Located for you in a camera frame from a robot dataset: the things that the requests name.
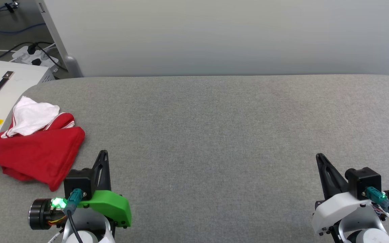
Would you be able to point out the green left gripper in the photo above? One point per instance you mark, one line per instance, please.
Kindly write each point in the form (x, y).
(110, 204)

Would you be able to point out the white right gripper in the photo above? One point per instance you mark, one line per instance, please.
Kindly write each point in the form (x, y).
(336, 209)

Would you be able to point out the red and white t-shirt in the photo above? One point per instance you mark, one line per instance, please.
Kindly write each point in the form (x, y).
(39, 152)

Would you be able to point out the white metal equipment box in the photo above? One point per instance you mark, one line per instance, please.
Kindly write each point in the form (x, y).
(15, 84)

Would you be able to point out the white power strip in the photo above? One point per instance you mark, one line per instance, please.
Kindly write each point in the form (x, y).
(22, 55)

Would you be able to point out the white partition panel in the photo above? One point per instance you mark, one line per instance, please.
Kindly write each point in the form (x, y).
(214, 33)

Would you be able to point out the black floor clamp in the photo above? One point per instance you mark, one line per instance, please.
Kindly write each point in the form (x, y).
(11, 6)

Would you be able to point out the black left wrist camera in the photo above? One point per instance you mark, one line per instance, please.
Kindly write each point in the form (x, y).
(78, 182)

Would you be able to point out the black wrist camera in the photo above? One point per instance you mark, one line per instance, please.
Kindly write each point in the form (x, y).
(78, 182)
(363, 182)

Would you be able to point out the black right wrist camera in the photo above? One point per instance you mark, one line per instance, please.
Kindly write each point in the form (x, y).
(363, 182)

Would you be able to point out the grey metal partition post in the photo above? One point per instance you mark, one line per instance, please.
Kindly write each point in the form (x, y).
(71, 65)

